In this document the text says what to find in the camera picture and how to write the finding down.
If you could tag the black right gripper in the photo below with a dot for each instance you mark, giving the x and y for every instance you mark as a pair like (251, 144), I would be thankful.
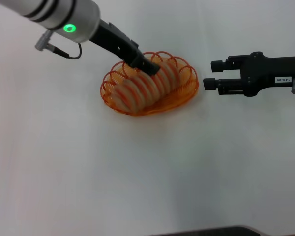
(265, 71)

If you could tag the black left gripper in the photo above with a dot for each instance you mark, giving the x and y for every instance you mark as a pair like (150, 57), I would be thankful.
(115, 41)

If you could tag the orange striped bread loaf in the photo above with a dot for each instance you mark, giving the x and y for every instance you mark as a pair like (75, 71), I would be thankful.
(142, 91)

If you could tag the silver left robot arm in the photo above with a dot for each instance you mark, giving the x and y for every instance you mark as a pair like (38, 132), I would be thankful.
(51, 12)

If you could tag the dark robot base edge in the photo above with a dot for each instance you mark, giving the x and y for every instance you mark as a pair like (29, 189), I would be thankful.
(211, 231)

